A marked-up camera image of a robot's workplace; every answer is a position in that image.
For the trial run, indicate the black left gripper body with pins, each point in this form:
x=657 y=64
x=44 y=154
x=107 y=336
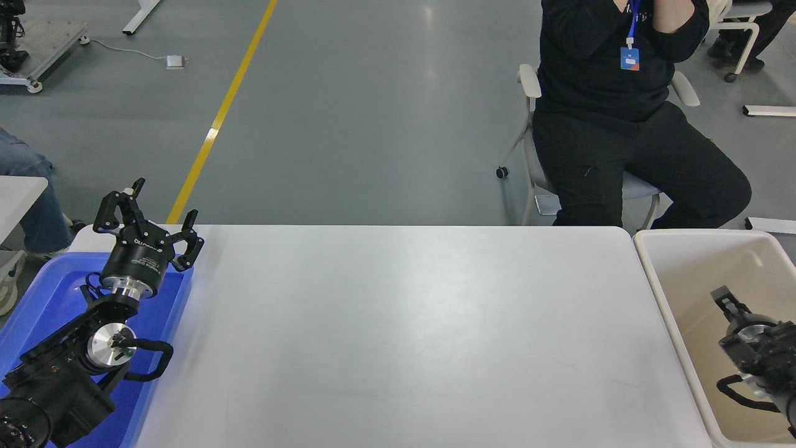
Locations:
x=134 y=258

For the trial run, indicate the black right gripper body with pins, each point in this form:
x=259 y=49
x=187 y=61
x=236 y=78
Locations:
x=741 y=316

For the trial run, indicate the person's forearm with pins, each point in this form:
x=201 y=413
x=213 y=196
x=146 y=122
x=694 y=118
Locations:
x=670 y=15

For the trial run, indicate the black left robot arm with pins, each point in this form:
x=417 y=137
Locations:
x=62 y=386

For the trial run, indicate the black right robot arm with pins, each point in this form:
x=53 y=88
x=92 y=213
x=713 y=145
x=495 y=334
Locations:
x=768 y=358

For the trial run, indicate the large pale plastic bin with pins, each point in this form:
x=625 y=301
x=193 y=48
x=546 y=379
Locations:
x=690 y=280

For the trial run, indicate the person beside small table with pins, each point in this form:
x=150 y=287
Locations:
x=37 y=211

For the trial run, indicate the white desk foot bar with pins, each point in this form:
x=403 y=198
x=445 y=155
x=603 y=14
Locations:
x=771 y=111
x=140 y=17
x=774 y=225

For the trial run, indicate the blue plastic tray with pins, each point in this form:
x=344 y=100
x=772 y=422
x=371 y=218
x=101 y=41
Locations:
x=50 y=292

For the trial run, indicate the small white side table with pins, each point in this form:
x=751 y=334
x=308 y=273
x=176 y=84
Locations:
x=18 y=193

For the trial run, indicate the white table leg base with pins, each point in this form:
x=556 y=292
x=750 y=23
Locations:
x=9 y=280

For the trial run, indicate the white power adapter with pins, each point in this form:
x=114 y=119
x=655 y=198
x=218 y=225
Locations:
x=175 y=61

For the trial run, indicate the grey wheeled platform cart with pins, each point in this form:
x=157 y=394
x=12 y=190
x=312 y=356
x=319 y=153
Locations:
x=43 y=43

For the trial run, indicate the black machine on cart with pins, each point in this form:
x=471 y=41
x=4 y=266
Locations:
x=9 y=25

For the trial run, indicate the seated person with badge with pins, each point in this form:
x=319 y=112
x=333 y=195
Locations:
x=584 y=74

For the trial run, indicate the person behind white chair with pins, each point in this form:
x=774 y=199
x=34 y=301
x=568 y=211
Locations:
x=777 y=18

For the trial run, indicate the white chair with caster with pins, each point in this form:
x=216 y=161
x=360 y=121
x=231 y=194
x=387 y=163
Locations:
x=743 y=9

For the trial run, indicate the white wheeled office chair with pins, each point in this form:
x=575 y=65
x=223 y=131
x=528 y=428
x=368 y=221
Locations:
x=530 y=81

